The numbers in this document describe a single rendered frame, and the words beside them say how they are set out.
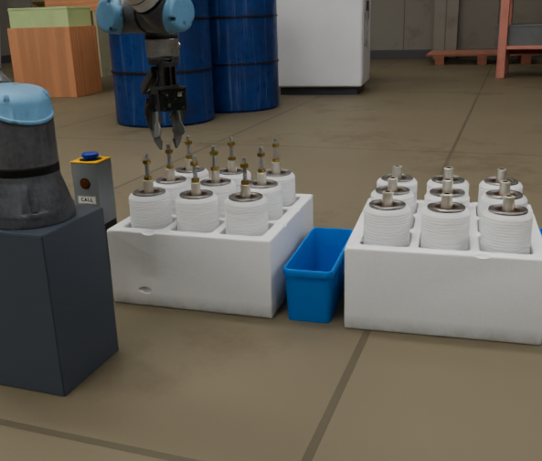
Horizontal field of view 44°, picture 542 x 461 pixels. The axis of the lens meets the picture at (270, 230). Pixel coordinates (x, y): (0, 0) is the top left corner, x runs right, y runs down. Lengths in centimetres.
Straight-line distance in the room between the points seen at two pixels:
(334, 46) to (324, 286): 415
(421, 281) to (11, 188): 78
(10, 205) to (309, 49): 445
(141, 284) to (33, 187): 46
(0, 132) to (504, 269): 94
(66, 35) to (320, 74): 217
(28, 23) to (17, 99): 513
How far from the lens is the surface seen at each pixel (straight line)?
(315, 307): 143
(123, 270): 157
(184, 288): 151
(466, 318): 139
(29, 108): 118
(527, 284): 137
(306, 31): 548
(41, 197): 120
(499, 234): 136
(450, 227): 135
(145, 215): 153
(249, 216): 143
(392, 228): 136
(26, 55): 633
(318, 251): 169
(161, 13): 140
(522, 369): 133
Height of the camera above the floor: 63
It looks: 18 degrees down
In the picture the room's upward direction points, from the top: 2 degrees counter-clockwise
